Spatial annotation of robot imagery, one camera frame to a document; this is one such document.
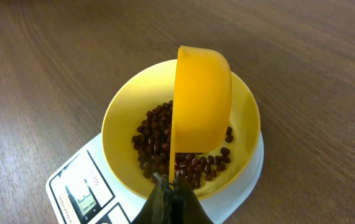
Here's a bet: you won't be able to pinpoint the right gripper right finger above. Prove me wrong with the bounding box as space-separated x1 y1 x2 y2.
172 176 213 224

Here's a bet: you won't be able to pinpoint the yellow measuring scoop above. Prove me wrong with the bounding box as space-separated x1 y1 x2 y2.
169 46 232 182

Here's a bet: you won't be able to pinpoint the pale yellow plastic bowl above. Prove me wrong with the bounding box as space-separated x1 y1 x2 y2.
101 60 260 200

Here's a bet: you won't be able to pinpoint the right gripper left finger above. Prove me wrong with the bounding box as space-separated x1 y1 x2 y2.
131 174 173 224

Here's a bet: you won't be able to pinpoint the red beans in bowl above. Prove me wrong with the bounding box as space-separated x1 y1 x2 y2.
132 100 231 189

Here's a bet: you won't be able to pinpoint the white digital kitchen scale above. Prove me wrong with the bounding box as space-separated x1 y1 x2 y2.
45 135 264 223

